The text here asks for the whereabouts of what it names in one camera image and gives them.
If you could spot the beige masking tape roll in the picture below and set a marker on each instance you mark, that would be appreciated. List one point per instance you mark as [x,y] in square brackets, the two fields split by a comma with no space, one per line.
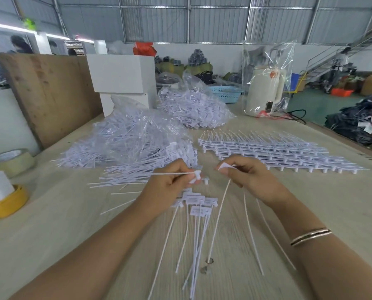
[12,164]

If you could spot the neat rows of white ties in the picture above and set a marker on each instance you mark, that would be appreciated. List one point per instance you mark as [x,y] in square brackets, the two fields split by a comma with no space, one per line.
[279,154]

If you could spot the yellow tape roll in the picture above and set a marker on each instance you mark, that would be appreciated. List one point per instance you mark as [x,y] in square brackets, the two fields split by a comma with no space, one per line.
[9,204]

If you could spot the orange plastic tray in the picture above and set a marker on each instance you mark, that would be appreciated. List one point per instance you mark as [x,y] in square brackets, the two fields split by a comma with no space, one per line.
[341,92]

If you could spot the metal staircase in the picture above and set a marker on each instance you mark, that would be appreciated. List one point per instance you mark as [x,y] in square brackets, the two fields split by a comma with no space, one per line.
[339,56]

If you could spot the blue plastic basket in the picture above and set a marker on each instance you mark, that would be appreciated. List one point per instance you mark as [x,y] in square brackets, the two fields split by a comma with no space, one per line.
[225,93]

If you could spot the person's left hand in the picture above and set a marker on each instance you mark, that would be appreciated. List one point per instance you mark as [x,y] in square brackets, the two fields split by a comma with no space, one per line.
[161,192]

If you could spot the large clear bag of ties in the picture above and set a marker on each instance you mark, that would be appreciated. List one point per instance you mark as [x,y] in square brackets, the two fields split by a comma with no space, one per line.
[133,134]

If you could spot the person's right hand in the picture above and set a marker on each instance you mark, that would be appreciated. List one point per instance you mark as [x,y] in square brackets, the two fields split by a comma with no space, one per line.
[254,181]

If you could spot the pile of dark clothes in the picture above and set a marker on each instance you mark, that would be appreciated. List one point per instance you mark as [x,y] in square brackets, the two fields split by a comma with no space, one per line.
[351,124]

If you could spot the person's left thumb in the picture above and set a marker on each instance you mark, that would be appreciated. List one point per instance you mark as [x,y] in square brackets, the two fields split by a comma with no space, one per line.
[183,167]

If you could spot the red plastic bag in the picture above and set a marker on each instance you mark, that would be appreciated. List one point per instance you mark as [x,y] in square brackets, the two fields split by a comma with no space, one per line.
[143,49]

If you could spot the brown plywood board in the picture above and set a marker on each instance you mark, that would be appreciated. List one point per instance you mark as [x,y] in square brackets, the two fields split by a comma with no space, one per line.
[51,96]

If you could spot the cream electric kettle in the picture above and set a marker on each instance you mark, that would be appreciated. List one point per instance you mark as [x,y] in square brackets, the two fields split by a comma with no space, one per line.
[264,90]

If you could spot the person's right forearm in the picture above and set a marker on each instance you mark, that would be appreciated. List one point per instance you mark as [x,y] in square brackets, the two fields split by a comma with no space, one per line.
[329,253]

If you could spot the small clear bag of ties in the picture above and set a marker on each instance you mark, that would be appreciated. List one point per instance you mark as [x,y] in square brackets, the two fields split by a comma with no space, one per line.
[192,106]

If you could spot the person's left forearm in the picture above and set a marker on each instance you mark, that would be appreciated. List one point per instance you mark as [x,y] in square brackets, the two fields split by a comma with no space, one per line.
[89,259]

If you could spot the clear plastic bag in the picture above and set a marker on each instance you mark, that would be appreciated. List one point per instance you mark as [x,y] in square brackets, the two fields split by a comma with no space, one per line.
[282,56]

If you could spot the loose pile of white ties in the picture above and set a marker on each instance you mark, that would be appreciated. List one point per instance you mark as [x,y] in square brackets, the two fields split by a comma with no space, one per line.
[126,176]

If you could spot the person's right thumb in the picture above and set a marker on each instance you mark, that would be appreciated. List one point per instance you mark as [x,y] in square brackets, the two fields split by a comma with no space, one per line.
[233,159]

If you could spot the white cabinet box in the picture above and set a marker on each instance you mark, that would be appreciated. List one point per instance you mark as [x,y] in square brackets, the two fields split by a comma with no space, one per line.
[120,74]

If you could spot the fan of white tag ties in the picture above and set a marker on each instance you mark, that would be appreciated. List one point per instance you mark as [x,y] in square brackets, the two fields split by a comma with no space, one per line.
[192,221]

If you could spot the cooker wrapped in plastic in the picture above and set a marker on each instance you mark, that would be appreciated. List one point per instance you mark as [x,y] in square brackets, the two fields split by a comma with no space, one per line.
[168,80]

